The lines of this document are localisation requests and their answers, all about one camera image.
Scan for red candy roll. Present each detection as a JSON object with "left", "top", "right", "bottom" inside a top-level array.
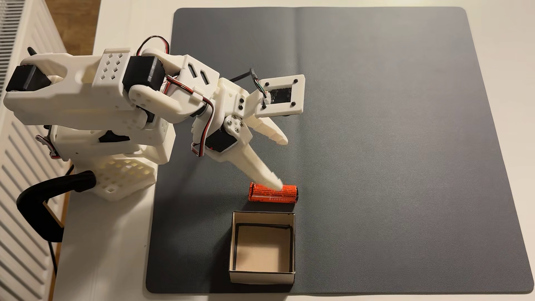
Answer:
[{"left": 249, "top": 182, "right": 298, "bottom": 205}]

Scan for small open cardboard box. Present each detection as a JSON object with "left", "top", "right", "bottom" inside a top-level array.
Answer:
[{"left": 228, "top": 211, "right": 296, "bottom": 286}]

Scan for dark grey textured mat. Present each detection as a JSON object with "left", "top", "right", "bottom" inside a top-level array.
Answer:
[{"left": 145, "top": 6, "right": 535, "bottom": 294}]

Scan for black table clamp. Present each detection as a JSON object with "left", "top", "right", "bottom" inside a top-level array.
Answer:
[{"left": 16, "top": 171, "right": 98, "bottom": 243}]

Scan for white radiator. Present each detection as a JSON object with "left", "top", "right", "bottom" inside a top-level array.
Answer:
[{"left": 0, "top": 0, "right": 72, "bottom": 301}]

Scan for red black white servo wires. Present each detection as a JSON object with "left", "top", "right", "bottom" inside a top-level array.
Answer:
[
  {"left": 165, "top": 75, "right": 216, "bottom": 158},
  {"left": 136, "top": 35, "right": 171, "bottom": 57}
]

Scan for white camera mount with board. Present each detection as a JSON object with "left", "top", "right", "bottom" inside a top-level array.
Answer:
[{"left": 244, "top": 74, "right": 306, "bottom": 118}]

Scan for black camera cable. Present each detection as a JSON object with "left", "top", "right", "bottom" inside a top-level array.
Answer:
[{"left": 229, "top": 68, "right": 268, "bottom": 100}]

